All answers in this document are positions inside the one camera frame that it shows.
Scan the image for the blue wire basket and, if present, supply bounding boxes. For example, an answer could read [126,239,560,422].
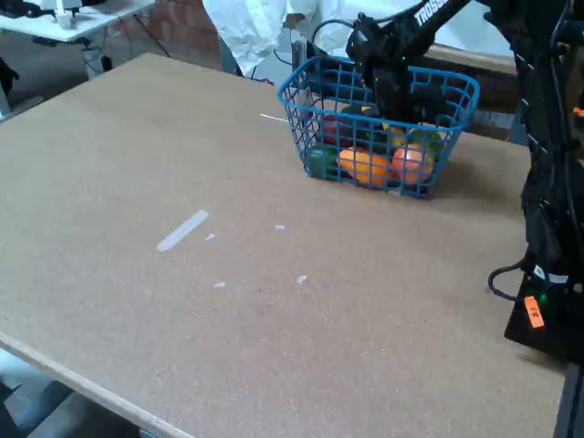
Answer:
[276,54,482,200]

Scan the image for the dark red toy pomegranate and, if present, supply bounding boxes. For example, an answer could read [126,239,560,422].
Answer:
[320,115,355,148]

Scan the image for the light green round toy fruit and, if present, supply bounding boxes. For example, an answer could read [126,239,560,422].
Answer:
[409,128,446,157]

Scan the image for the dark green toy fruit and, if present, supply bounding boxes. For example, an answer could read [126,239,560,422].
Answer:
[307,145,341,177]

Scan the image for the brown wooden bench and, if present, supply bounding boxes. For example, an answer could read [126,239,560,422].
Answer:
[423,43,521,138]

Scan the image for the red orange round toy fruit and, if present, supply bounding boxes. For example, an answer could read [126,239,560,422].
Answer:
[391,144,436,186]

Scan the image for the white crumpled sheet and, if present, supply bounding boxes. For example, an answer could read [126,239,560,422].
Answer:
[203,0,519,81]

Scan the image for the long white tape strip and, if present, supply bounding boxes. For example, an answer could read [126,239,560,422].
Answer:
[156,209,210,253]

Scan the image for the orange label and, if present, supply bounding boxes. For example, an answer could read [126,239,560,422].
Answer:
[523,295,547,330]

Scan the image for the white desk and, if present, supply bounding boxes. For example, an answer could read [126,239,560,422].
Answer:
[0,0,157,79]

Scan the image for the white stand on desk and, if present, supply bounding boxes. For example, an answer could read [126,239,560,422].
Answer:
[53,0,78,29]

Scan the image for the dark metal table leg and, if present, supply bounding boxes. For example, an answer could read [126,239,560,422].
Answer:
[553,362,584,438]

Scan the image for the black camera box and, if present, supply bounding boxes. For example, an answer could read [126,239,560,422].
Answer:
[345,12,390,61]

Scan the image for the grey post with red sticker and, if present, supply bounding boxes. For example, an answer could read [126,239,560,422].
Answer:
[290,38,308,92]

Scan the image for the grey metal post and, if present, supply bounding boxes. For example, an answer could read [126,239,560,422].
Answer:
[507,111,531,146]

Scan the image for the black looped camera cable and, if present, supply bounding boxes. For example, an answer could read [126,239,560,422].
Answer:
[311,17,361,52]

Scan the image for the black base cable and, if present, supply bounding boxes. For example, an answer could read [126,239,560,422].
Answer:
[487,259,531,303]

